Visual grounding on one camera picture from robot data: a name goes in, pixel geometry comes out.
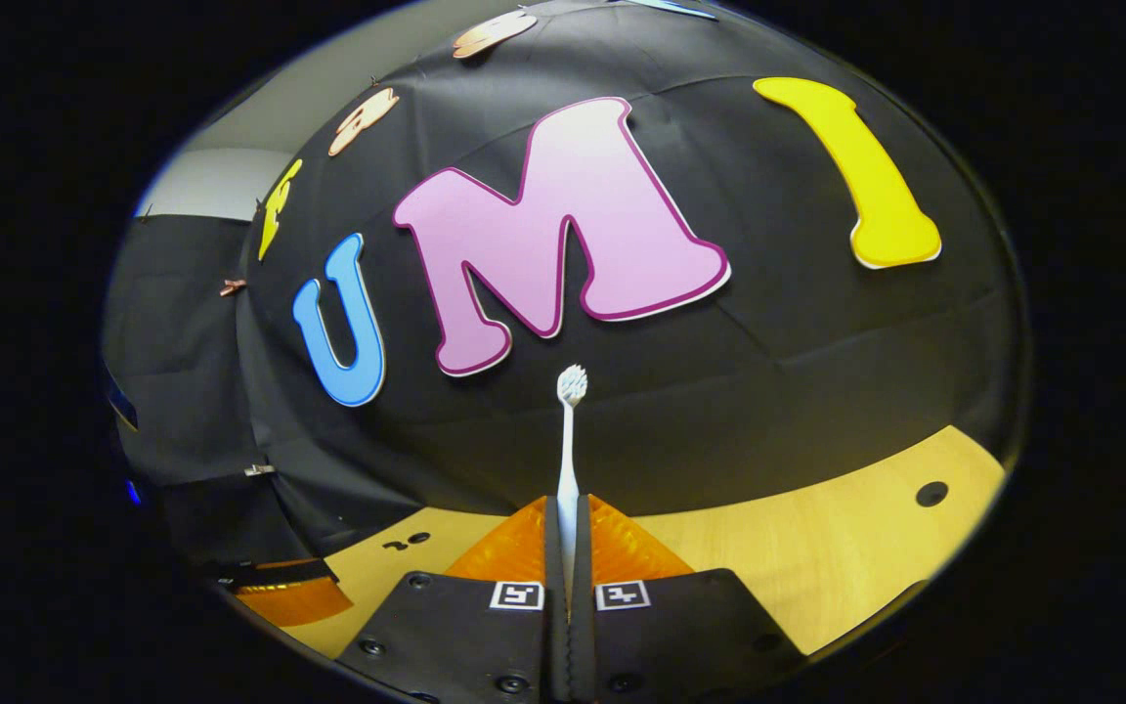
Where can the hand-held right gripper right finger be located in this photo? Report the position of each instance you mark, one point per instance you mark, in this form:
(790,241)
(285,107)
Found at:
(584,567)

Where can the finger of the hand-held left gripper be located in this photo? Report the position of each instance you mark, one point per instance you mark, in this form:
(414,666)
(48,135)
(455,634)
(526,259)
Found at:
(294,601)

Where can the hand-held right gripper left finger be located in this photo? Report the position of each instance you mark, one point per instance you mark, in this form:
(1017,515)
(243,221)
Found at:
(552,567)

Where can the white toothbrush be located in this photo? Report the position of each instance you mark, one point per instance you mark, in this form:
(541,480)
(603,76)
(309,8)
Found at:
(568,469)

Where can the wooden desktop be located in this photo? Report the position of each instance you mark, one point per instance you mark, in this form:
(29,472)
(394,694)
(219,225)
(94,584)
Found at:
(817,548)

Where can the silver binder clip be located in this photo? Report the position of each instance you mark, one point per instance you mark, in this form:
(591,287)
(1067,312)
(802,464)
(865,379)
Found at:
(258,470)

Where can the copper clip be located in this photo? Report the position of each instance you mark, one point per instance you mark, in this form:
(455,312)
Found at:
(232,286)

